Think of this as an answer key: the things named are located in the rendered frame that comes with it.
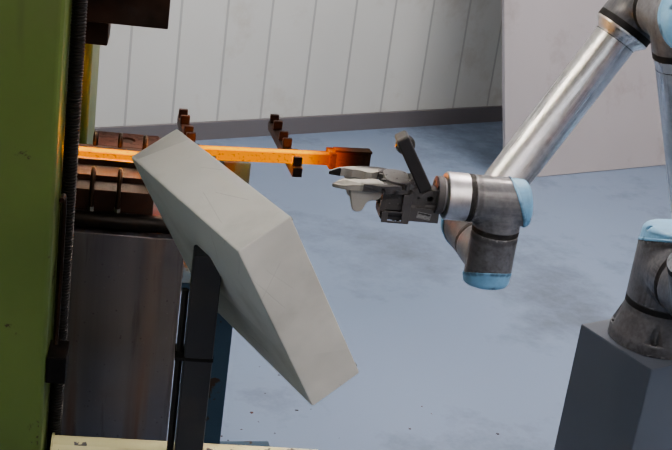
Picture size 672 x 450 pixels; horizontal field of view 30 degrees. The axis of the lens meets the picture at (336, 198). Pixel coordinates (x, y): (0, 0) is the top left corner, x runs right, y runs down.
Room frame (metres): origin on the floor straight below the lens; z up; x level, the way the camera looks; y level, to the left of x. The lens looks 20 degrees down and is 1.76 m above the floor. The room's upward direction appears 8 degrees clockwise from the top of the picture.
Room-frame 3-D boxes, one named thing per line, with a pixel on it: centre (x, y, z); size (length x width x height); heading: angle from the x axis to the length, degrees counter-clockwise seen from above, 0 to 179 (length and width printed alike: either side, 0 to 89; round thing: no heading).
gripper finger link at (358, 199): (2.15, -0.04, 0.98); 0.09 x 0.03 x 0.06; 114
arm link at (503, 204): (2.22, -0.30, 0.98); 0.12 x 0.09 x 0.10; 99
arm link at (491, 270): (2.24, -0.30, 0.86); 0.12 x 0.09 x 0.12; 16
